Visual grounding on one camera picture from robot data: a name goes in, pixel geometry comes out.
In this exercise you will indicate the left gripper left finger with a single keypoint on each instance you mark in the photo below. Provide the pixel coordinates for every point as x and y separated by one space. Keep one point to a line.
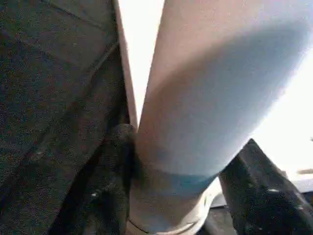
97 191

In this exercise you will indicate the white plastic table leg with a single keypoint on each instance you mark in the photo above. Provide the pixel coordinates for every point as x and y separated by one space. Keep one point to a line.
207 98

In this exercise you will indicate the black glossy mat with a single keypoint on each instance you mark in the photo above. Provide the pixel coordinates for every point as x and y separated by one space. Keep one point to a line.
49 73

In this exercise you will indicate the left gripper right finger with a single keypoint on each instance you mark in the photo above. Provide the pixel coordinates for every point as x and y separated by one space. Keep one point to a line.
264 200

